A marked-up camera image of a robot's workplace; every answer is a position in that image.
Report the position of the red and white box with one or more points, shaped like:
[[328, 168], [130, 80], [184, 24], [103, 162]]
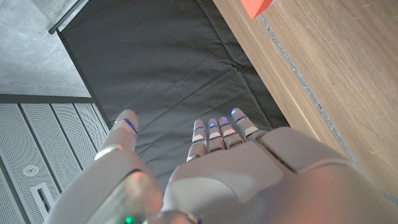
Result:
[[255, 6]]

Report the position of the grey perforated metal panel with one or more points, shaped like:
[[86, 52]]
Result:
[[37, 149]]

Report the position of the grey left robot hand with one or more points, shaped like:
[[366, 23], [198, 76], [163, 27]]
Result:
[[248, 180]]

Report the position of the black fabric backdrop curtain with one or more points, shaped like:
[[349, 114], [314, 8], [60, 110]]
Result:
[[161, 62]]

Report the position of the black backdrop stand pole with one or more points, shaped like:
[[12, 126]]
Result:
[[65, 17]]

